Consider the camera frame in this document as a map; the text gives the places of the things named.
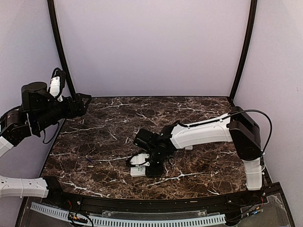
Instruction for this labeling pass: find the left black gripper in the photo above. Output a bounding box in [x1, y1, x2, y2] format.
[33, 92, 92, 132]

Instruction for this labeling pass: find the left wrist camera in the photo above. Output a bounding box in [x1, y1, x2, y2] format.
[48, 68, 66, 102]

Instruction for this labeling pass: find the black front rail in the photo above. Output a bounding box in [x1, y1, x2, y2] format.
[28, 184, 282, 215]

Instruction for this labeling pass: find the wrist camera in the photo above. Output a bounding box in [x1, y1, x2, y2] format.
[126, 153, 150, 167]
[48, 68, 66, 102]

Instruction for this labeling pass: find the right black frame post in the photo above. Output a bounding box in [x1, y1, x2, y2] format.
[228, 0, 258, 104]

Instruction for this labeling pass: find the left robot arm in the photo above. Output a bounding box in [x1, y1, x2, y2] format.
[0, 82, 92, 206]

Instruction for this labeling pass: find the left black frame post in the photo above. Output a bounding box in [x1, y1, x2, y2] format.
[47, 0, 76, 99]

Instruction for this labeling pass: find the white remote control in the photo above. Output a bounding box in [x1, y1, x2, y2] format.
[130, 166, 147, 177]

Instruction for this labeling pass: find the white slotted cable duct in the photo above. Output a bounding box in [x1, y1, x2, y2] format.
[30, 202, 226, 227]

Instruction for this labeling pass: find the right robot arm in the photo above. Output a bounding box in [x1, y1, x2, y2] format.
[127, 106, 266, 205]

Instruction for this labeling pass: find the black frame post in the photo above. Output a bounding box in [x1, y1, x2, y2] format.
[228, 0, 258, 104]
[47, 0, 76, 99]

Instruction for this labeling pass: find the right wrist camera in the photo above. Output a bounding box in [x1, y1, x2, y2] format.
[126, 153, 150, 167]

